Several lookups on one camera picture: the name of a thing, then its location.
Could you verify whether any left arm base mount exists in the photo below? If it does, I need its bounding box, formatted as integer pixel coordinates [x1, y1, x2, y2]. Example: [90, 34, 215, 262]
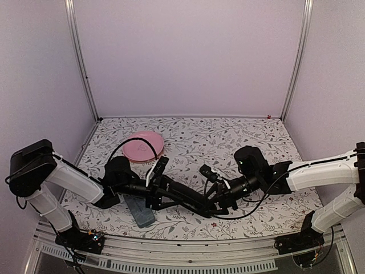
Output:
[55, 211, 105, 255]

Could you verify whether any aluminium frame post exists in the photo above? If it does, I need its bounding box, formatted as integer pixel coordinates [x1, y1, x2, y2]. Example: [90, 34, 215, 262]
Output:
[280, 0, 314, 124]
[64, 0, 100, 122]

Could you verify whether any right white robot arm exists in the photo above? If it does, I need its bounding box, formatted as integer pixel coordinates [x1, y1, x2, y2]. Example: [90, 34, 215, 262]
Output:
[200, 142, 364, 249]

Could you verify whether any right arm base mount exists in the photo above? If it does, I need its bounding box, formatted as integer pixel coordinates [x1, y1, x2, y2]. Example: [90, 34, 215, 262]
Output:
[274, 211, 334, 269]

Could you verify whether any front aluminium rail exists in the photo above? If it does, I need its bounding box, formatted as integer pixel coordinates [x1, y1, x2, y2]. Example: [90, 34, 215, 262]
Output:
[25, 221, 357, 273]

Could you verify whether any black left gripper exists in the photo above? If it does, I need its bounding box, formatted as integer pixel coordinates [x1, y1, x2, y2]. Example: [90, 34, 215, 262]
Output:
[115, 174, 185, 211]

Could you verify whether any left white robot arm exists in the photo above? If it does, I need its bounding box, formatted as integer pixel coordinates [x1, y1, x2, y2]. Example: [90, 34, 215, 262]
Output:
[5, 139, 193, 248]

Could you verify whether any right aluminium frame post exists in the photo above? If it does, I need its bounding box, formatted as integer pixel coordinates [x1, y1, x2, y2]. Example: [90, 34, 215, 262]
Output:
[280, 0, 314, 124]

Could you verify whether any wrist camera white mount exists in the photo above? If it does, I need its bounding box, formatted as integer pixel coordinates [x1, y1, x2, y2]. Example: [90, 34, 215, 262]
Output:
[145, 156, 169, 187]
[199, 164, 231, 189]

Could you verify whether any black glasses case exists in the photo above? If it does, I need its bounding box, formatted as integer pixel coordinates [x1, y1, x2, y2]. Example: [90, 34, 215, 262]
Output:
[167, 182, 212, 218]

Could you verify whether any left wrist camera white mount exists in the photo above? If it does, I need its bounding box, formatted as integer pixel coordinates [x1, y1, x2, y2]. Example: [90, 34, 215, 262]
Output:
[145, 156, 169, 187]

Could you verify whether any grey case green lining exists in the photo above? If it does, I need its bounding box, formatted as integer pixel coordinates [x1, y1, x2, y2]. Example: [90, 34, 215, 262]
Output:
[123, 195, 156, 228]

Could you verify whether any left aluminium frame post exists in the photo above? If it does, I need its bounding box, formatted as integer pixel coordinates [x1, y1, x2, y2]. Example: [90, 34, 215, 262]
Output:
[64, 0, 100, 122]

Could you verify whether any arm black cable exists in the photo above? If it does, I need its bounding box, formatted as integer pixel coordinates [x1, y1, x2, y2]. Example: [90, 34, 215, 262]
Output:
[109, 136, 159, 169]
[202, 165, 289, 220]

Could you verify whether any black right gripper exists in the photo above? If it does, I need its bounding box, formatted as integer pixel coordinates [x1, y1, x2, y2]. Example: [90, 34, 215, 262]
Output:
[200, 172, 261, 215]

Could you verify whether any pink plate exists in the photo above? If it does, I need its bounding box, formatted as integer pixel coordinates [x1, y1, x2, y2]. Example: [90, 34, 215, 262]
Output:
[122, 131, 164, 162]

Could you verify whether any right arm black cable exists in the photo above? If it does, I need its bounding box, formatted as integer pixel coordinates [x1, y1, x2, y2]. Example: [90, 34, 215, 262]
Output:
[202, 165, 289, 220]

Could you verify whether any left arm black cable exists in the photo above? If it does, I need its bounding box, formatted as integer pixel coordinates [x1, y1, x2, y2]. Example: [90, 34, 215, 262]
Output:
[109, 136, 159, 169]

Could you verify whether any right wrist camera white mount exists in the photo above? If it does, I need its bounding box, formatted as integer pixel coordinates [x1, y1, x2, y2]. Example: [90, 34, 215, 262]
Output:
[199, 164, 231, 189]

